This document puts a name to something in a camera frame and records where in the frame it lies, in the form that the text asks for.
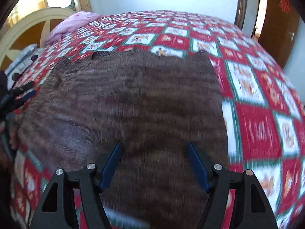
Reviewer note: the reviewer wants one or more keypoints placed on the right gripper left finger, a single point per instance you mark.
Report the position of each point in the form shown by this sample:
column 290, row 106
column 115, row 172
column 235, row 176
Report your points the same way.
column 66, row 190

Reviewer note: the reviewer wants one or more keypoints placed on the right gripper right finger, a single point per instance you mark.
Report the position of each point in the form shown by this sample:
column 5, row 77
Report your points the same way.
column 251, row 206

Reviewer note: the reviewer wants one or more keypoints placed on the brown knitted sweater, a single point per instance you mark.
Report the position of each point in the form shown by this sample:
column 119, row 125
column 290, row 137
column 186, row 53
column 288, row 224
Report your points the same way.
column 154, row 106

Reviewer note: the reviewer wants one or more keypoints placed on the person left hand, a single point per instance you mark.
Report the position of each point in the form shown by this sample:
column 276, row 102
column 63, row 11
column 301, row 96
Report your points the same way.
column 13, row 131

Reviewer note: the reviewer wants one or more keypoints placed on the grey patterned pillow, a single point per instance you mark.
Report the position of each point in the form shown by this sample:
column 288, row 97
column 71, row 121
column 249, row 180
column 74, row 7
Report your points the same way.
column 26, row 57

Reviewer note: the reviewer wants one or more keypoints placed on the cream wooden headboard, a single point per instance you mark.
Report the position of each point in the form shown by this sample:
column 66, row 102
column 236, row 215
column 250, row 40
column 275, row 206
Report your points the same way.
column 32, row 29

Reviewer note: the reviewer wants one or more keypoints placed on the pink pillow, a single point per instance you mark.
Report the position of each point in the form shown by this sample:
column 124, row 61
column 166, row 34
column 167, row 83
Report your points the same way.
column 72, row 23

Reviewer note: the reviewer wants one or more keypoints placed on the red patchwork bedspread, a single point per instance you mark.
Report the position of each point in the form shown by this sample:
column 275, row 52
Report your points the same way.
column 263, row 112

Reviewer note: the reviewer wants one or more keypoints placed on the yellow curtain left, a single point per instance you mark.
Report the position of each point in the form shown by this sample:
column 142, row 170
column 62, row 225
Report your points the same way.
column 22, row 9

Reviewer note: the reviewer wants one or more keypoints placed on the brown wooden door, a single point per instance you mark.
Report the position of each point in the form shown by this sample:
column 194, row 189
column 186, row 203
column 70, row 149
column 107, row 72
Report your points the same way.
column 274, row 37

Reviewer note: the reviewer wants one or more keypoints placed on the red double happiness decal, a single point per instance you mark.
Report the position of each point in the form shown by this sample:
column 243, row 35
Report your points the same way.
column 285, row 6

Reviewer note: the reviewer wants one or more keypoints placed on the silver door handle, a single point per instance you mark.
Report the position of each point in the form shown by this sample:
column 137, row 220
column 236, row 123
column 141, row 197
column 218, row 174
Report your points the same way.
column 291, row 35

